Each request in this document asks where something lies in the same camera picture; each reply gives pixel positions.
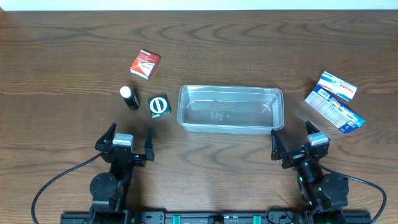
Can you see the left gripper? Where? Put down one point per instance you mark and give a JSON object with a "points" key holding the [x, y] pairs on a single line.
{"points": [[123, 154]]}

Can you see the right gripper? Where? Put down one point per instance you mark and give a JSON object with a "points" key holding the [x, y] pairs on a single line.
{"points": [[298, 155]]}

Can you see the dark bottle white cap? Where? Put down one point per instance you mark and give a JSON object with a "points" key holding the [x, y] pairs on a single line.
{"points": [[129, 98]]}

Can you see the blue Kool Fever box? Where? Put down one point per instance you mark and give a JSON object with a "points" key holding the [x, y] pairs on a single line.
{"points": [[336, 112]]}

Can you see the white blue Panadol box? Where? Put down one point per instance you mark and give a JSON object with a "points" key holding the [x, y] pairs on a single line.
{"points": [[337, 86]]}

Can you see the red Panadol box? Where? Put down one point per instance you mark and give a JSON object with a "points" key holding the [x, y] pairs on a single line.
{"points": [[145, 64]]}

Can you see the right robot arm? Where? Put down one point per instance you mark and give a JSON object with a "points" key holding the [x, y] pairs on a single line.
{"points": [[325, 193]]}

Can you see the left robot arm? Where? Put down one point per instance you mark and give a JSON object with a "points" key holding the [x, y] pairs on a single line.
{"points": [[110, 189]]}

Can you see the clear plastic container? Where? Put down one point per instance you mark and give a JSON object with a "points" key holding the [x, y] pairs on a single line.
{"points": [[230, 109]]}

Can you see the green square box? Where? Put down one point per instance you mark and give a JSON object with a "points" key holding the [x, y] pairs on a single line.
{"points": [[159, 106]]}

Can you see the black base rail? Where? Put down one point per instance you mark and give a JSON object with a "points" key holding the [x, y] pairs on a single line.
{"points": [[271, 216]]}

